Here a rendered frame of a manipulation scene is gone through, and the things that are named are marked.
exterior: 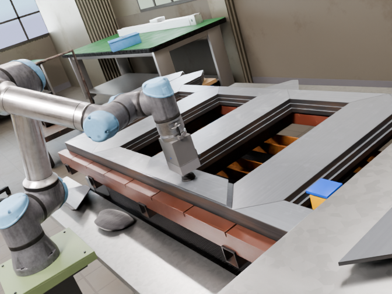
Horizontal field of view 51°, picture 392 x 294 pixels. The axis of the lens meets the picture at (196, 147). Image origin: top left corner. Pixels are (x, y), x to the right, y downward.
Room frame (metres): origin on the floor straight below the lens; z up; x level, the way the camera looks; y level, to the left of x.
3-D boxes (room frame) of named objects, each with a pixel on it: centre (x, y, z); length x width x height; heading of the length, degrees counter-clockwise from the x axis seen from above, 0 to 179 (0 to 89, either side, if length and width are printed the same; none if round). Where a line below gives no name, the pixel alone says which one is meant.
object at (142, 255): (1.35, 0.42, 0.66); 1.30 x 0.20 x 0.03; 31
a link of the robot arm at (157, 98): (1.08, 0.05, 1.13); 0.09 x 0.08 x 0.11; 63
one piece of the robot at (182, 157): (1.09, 0.04, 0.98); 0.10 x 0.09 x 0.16; 115
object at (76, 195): (1.67, 0.58, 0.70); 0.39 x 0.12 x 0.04; 31
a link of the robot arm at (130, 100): (1.11, 0.15, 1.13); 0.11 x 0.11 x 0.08; 63
